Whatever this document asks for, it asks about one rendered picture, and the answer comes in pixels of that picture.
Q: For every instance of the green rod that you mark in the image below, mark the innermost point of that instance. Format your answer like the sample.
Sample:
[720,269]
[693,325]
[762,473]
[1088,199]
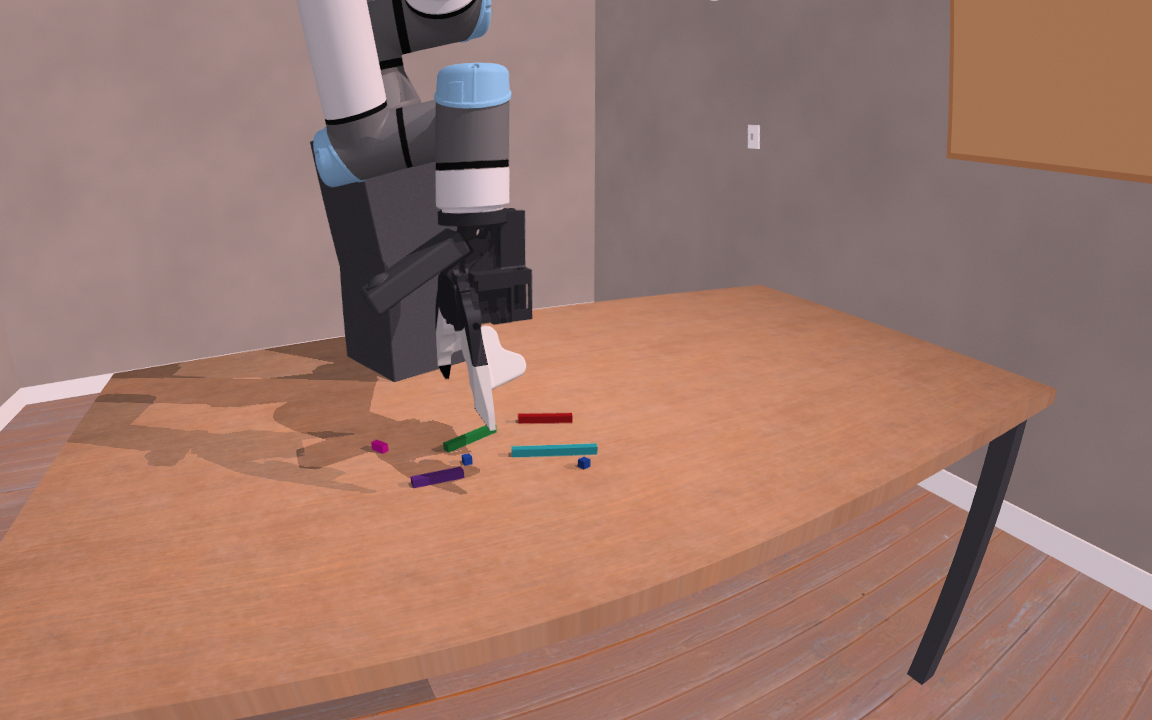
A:
[467,438]

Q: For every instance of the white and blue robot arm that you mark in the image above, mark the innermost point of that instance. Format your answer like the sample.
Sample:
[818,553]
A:
[366,138]

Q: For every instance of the turquoise rod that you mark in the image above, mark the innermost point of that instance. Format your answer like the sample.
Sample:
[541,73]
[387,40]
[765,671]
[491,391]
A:
[554,450]

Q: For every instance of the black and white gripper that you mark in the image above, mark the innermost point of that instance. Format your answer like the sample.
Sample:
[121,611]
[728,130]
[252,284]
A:
[491,272]

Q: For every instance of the purple rod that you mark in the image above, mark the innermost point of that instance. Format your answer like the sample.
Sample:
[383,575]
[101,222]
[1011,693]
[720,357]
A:
[437,477]

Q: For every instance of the red rod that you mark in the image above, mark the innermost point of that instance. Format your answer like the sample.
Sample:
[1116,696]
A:
[539,418]

